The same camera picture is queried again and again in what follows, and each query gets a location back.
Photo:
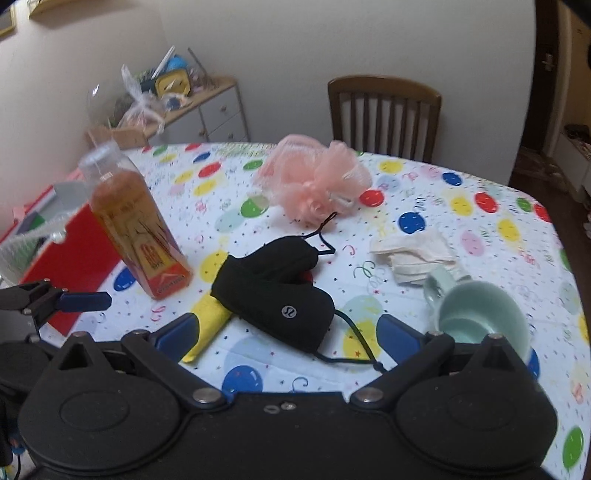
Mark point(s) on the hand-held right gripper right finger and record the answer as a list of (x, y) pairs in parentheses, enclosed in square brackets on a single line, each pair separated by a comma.
[(397, 337)]

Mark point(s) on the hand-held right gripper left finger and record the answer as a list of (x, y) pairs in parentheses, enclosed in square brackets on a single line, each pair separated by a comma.
[(178, 336)]

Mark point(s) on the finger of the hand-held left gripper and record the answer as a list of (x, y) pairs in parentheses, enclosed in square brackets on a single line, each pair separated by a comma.
[(85, 301)]

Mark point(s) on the yellow cloth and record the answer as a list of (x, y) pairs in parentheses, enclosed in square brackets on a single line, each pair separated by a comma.
[(212, 323)]

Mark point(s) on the red cardboard box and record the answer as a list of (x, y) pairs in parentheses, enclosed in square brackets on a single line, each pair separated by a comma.
[(87, 263)]

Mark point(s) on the black face mask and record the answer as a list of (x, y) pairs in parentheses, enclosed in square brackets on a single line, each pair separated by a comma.
[(277, 300)]

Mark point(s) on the pale green cup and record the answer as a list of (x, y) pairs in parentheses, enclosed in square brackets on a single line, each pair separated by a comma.
[(475, 314)]

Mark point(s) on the white crumpled cloth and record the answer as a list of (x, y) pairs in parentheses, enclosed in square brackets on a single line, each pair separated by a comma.
[(411, 256)]

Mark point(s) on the orange drink bottle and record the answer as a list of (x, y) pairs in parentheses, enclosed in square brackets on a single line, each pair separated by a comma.
[(138, 221)]

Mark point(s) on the balloon print tablecloth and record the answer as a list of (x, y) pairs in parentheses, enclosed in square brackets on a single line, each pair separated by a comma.
[(415, 194)]

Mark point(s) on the pink bath pouf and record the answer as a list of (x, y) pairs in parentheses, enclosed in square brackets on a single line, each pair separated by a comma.
[(314, 175)]

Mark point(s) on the clear glass dome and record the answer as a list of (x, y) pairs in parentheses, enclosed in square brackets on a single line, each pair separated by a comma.
[(104, 104)]

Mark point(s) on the knotted clear plastic bag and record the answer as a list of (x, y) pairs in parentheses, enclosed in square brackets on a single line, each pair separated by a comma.
[(143, 106)]

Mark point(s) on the brown wooden chair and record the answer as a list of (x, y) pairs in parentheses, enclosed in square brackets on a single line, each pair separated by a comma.
[(383, 115)]

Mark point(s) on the wooden side cabinet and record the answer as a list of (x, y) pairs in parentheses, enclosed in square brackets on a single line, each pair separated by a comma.
[(221, 115)]

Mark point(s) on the blue yellow toy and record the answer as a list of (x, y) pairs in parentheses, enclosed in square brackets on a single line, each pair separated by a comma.
[(168, 78)]

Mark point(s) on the dark door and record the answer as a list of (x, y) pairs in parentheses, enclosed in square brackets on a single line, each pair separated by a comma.
[(535, 92)]

